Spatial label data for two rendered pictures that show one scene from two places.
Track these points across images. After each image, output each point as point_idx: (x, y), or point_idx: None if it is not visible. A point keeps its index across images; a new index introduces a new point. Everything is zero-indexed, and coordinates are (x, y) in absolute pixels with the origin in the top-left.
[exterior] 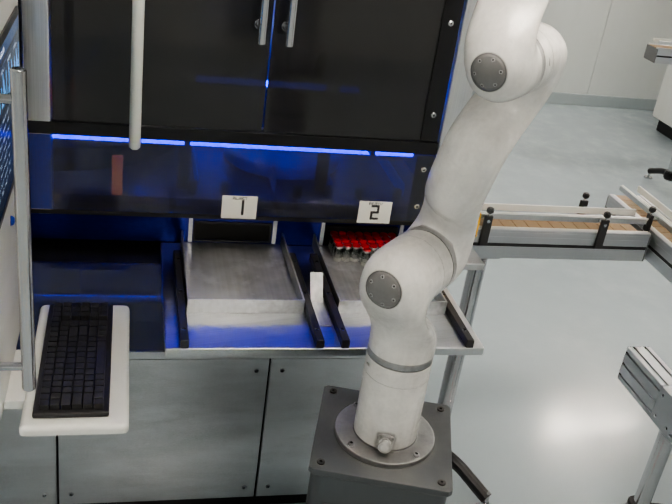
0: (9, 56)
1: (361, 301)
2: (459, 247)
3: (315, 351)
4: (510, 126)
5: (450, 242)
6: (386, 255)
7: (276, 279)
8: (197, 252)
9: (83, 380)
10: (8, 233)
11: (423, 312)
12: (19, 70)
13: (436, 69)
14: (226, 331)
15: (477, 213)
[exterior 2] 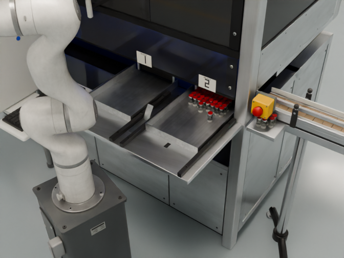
0: None
1: (155, 128)
2: (71, 112)
3: (109, 142)
4: (42, 51)
5: (67, 107)
6: (25, 102)
7: (146, 102)
8: (134, 76)
9: None
10: (12, 43)
11: (35, 137)
12: None
13: (233, 4)
14: None
15: (55, 96)
